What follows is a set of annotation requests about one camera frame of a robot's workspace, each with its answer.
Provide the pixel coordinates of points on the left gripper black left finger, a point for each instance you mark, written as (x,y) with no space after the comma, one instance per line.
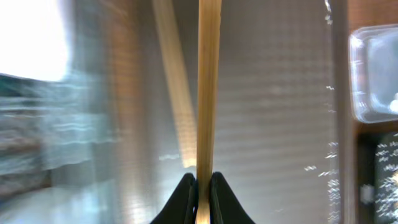
(180,207)

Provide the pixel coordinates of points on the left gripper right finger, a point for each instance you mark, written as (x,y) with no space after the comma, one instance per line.
(225,208)

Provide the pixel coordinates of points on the wooden chopstick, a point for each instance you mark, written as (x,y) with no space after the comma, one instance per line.
(209,21)

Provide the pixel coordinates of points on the black food waste tray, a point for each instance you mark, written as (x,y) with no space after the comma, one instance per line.
(367,144)

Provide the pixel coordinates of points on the clear plastic waste container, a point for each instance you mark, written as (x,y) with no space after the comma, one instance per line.
(373,73)

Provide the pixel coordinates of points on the grey plastic dish rack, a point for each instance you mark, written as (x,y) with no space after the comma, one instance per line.
(56,136)

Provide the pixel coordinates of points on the rice and food scraps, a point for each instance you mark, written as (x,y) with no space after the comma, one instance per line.
(386,179)

